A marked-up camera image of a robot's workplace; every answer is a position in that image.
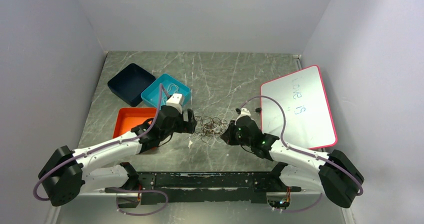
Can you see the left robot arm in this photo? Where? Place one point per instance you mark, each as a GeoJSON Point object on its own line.
{"type": "Point", "coordinates": [68, 173]}

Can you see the pink framed whiteboard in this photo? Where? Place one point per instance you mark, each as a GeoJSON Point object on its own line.
{"type": "Point", "coordinates": [296, 105]}

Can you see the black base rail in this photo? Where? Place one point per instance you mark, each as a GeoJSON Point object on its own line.
{"type": "Point", "coordinates": [198, 187]}

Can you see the navy blue tray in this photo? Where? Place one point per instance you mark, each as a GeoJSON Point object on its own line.
{"type": "Point", "coordinates": [129, 83]}

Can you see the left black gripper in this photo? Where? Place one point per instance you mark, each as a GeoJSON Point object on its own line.
{"type": "Point", "coordinates": [187, 126]}

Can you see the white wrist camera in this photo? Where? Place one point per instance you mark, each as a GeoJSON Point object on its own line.
{"type": "Point", "coordinates": [243, 114]}
{"type": "Point", "coordinates": [176, 101]}

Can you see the teal tray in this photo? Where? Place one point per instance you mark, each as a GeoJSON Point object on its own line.
{"type": "Point", "coordinates": [150, 96]}

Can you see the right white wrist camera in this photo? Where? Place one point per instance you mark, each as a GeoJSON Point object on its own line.
{"type": "Point", "coordinates": [243, 114]}

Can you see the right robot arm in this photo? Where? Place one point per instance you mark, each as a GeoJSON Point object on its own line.
{"type": "Point", "coordinates": [330, 173]}

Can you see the orange tray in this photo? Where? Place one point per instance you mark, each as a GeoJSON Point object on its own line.
{"type": "Point", "coordinates": [130, 117]}

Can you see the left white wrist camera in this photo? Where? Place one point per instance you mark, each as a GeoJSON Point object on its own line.
{"type": "Point", "coordinates": [176, 101]}

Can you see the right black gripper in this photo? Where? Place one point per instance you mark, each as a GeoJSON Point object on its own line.
{"type": "Point", "coordinates": [228, 135]}

